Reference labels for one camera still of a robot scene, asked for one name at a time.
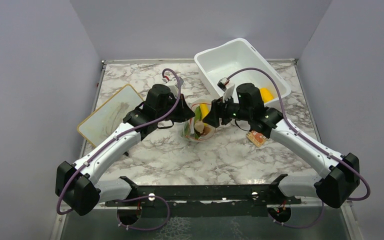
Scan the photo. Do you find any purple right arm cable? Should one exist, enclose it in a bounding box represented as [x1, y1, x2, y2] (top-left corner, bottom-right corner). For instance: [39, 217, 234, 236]
[226, 67, 372, 229]

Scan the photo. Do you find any white plastic bin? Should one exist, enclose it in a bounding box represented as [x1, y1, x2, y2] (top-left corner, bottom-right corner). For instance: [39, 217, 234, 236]
[194, 38, 291, 110]

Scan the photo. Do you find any yellow lemon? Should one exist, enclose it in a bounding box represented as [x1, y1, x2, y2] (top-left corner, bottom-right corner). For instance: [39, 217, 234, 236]
[259, 87, 274, 103]

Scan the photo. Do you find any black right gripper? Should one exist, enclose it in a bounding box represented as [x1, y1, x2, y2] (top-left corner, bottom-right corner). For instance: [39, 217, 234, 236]
[203, 93, 252, 128]

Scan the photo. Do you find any clear orange zip top bag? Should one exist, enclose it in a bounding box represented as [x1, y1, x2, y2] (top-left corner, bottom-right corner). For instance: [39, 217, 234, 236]
[177, 99, 216, 142]

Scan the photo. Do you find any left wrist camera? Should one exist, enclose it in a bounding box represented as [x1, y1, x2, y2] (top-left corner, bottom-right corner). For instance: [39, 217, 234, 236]
[162, 76, 179, 97]

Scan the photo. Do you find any white yellow-edged cutting board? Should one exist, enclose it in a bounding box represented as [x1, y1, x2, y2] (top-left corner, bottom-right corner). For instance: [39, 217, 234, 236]
[77, 84, 143, 147]

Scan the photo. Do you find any yellow banana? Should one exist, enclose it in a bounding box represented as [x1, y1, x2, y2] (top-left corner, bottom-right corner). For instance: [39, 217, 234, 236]
[199, 103, 211, 120]

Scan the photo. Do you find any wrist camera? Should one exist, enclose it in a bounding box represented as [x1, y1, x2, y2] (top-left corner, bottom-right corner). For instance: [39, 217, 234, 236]
[217, 77, 235, 103]
[162, 76, 179, 97]

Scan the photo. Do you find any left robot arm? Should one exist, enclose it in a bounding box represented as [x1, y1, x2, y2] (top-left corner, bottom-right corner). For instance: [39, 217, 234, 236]
[55, 83, 194, 216]

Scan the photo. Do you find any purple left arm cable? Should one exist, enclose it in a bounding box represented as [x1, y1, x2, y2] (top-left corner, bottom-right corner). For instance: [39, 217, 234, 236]
[56, 68, 185, 216]

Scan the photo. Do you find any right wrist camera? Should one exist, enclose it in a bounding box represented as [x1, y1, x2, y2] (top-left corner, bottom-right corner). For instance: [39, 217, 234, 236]
[217, 77, 235, 103]

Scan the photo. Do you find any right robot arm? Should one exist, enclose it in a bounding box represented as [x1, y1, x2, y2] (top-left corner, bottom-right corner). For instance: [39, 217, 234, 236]
[203, 83, 360, 208]

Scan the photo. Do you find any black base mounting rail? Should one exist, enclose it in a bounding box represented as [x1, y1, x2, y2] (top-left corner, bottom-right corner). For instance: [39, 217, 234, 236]
[105, 184, 302, 218]

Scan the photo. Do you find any green leafy vegetable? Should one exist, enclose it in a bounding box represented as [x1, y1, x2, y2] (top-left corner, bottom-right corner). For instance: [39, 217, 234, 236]
[183, 103, 203, 140]

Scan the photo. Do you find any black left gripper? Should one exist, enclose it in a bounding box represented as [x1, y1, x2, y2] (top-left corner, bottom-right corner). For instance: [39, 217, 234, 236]
[156, 93, 196, 123]

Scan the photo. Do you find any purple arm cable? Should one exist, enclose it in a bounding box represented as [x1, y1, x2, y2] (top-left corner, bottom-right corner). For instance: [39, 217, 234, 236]
[56, 68, 185, 216]
[226, 67, 372, 229]

